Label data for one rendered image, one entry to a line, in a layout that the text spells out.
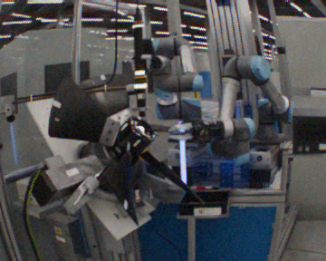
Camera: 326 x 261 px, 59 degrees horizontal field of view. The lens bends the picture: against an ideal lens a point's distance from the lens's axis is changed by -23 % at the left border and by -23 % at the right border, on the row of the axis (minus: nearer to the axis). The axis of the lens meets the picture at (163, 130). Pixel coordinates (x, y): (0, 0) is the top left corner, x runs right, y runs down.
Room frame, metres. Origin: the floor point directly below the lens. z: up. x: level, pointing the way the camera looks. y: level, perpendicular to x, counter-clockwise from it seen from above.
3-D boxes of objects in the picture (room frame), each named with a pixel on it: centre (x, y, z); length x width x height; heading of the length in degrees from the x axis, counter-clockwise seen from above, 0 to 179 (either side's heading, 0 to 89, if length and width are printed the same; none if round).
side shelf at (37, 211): (1.51, 0.61, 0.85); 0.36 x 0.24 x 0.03; 153
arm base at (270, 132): (1.89, -0.60, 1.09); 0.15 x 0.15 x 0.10
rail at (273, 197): (1.63, -0.18, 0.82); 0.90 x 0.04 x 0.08; 63
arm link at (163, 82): (1.62, -0.03, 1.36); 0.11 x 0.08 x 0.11; 86
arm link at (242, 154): (1.46, -0.32, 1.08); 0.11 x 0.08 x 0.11; 44
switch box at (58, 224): (1.31, 0.47, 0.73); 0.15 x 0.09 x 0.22; 63
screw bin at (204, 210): (1.45, -0.17, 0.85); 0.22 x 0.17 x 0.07; 77
